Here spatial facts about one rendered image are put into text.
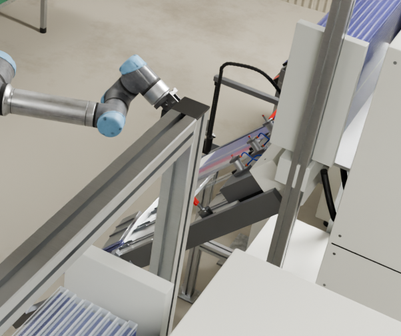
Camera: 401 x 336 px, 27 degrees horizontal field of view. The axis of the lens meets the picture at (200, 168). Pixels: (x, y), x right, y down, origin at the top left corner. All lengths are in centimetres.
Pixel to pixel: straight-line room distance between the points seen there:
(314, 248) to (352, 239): 85
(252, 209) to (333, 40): 56
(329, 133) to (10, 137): 260
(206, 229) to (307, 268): 67
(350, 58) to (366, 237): 47
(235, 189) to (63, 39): 311
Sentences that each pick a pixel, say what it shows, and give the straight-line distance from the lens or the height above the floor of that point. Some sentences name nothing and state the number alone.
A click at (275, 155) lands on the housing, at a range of 209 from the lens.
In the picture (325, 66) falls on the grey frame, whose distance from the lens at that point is 183.
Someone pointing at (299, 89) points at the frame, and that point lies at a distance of 190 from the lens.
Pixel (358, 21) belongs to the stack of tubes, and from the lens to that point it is 203.
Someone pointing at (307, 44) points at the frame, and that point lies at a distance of 185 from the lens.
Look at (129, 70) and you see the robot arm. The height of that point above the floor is 123.
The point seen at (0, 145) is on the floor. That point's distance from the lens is 423.
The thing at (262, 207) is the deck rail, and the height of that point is 119.
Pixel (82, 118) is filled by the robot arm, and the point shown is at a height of 113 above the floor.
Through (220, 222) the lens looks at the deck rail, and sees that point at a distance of 221.
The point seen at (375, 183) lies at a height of 139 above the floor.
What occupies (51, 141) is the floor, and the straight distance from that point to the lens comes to 427.
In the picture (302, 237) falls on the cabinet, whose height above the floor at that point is 62.
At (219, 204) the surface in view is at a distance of 233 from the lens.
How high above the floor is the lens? 251
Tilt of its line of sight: 37 degrees down
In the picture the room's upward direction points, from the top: 10 degrees clockwise
